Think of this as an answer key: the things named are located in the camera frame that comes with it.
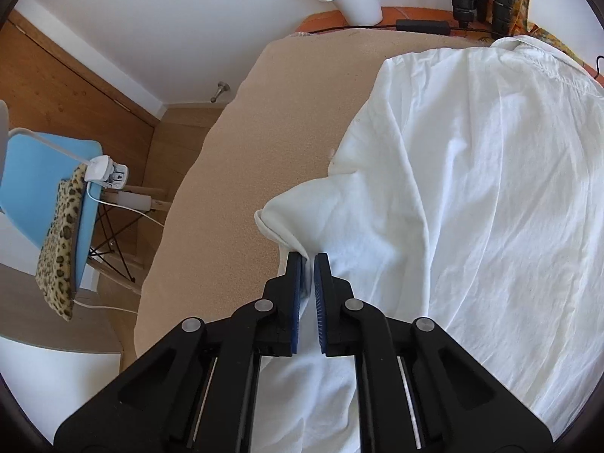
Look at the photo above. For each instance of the white charger plug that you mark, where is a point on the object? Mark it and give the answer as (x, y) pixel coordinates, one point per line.
(99, 167)

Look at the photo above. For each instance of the beige blanket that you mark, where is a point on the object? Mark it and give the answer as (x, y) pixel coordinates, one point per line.
(264, 141)

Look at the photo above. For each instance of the white shirt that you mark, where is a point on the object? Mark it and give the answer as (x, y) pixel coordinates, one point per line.
(448, 174)

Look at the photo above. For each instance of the metal door stop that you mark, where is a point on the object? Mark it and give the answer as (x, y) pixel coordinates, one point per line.
(219, 90)

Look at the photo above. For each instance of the leopard print cushion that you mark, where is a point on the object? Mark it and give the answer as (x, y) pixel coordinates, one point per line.
(56, 245)

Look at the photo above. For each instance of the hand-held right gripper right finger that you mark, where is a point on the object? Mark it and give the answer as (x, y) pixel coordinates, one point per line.
(321, 306)

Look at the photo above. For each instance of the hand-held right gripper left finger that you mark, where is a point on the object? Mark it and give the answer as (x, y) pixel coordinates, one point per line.
(297, 321)

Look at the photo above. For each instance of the light blue chair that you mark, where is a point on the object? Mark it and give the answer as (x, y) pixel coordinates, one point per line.
(33, 174)

